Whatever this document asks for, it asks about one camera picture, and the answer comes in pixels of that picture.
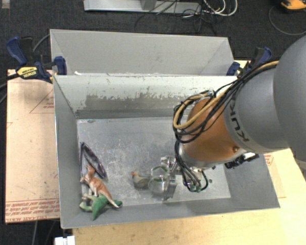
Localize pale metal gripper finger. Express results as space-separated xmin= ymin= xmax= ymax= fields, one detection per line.
xmin=160 ymin=156 xmax=179 ymax=175
xmin=162 ymin=176 xmax=179 ymax=202

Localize clear glass cup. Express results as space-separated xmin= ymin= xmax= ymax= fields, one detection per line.
xmin=147 ymin=165 xmax=170 ymax=195

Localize grey toy bird red head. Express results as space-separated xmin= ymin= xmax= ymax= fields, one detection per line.
xmin=131 ymin=171 xmax=151 ymax=189

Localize grey metal bin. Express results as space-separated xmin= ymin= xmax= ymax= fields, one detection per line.
xmin=49 ymin=29 xmax=281 ymax=230

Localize orange toy dinosaur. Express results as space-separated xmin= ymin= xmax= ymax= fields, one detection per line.
xmin=80 ymin=163 xmax=120 ymax=209

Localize green toy dinosaur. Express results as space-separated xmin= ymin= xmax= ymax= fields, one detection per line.
xmin=79 ymin=192 xmax=123 ymax=222

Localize dark purple sunglasses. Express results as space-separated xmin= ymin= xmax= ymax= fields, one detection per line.
xmin=79 ymin=141 xmax=109 ymax=181

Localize brown cardboard board red print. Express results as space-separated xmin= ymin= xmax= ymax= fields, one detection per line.
xmin=5 ymin=69 xmax=288 ymax=225

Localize black cylinder on white bracket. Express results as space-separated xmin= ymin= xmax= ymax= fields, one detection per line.
xmin=224 ymin=153 xmax=260 ymax=169

